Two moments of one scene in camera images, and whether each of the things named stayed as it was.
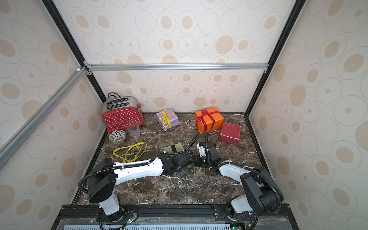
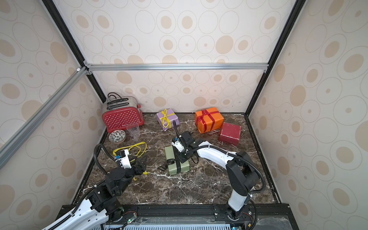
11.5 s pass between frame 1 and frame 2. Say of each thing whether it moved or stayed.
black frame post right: stayed
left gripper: moved
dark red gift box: stayed
